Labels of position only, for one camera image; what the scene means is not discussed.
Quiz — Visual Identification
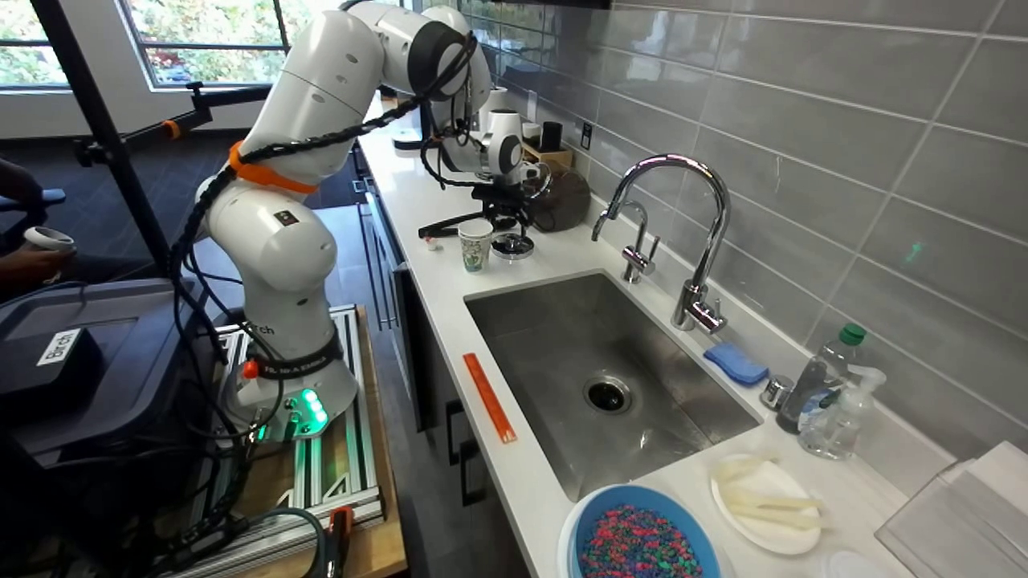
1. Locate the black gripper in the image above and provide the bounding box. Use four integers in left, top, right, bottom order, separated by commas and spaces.
480, 179, 542, 233

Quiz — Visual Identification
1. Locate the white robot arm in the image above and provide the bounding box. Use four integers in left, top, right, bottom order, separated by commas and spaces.
203, 5, 493, 436

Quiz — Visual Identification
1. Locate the white paper cup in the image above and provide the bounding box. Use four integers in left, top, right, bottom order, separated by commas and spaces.
460, 220, 493, 272

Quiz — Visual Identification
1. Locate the black utensil on counter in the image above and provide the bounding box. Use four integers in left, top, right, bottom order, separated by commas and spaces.
419, 212, 499, 239

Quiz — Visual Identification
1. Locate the small chrome faucet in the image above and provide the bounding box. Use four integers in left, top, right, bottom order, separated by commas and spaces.
619, 204, 658, 284

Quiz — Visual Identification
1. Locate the orange strip on counter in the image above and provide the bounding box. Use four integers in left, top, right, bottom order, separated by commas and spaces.
463, 353, 519, 445

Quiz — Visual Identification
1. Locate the stainless steel sink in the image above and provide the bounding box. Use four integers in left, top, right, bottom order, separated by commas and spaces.
465, 272, 756, 501

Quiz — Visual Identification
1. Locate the tall chrome faucet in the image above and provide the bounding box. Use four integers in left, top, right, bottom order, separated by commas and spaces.
590, 151, 733, 336

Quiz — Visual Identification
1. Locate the blue sponge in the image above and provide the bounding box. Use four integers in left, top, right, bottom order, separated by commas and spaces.
707, 344, 767, 388

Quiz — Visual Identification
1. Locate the white plate under bowl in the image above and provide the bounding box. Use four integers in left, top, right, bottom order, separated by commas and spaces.
555, 485, 733, 578

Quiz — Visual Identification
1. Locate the blue bowl of beads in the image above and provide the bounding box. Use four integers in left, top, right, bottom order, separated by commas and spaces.
567, 481, 722, 578

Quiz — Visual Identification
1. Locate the clear soap bottle green cap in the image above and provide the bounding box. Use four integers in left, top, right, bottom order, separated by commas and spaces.
777, 322, 886, 460

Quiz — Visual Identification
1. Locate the small white dish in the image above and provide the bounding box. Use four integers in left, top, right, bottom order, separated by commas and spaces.
707, 455, 826, 556

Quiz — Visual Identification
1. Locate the black tripod pole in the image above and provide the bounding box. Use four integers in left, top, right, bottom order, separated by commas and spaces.
29, 0, 269, 267

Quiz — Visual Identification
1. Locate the black plastic bin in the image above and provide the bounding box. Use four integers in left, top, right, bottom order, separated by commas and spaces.
0, 281, 214, 468

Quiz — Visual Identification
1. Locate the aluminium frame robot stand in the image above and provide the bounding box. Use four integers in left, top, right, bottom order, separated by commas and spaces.
166, 305, 407, 578

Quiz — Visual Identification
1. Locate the black cable bundle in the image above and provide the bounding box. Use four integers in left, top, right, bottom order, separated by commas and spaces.
157, 29, 480, 560

